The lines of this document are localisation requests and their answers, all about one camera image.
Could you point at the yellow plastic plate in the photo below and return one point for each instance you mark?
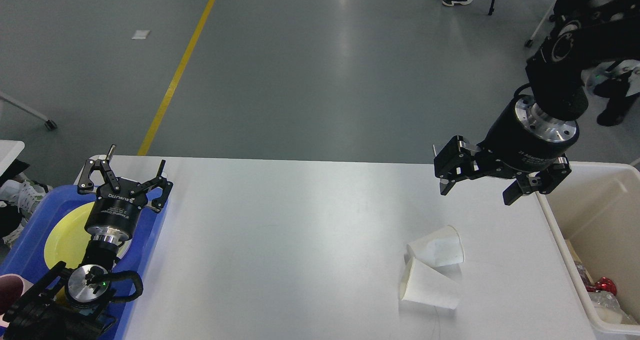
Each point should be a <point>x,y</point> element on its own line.
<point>68,239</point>

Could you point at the brown paper bag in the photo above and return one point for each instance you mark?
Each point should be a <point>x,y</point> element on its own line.
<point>575,257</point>

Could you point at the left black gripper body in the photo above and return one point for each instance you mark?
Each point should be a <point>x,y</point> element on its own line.
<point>114,216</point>

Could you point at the white rolling chair frame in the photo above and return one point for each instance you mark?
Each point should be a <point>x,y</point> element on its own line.
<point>529,42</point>

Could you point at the silver foil bag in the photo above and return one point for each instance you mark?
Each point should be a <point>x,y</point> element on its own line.
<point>585,277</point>

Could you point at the pale green plate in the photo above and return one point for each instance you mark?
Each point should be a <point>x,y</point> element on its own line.
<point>125,238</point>

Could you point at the pink ribbed cup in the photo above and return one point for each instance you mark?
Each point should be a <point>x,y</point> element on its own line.
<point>12,287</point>

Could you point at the white paper cup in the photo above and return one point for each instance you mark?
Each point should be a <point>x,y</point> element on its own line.
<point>442,247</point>
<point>423,285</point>

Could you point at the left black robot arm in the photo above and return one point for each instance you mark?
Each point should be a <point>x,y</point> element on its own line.
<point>84,299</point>

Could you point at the white side table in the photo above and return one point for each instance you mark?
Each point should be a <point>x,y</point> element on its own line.
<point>9,149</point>

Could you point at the crushed red soda can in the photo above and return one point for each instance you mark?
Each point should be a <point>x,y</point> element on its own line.
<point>604,284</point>

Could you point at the small white cup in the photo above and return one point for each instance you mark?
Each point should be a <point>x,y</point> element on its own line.
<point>613,316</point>

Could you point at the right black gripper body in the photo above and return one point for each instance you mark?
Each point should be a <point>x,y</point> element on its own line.
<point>525,139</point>

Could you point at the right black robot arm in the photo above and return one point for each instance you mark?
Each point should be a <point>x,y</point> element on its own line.
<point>597,34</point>

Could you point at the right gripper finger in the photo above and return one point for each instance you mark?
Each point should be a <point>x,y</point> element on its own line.
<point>543,182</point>
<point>457,161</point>

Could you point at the beige plastic bin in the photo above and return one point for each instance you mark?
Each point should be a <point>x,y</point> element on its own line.
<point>595,213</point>

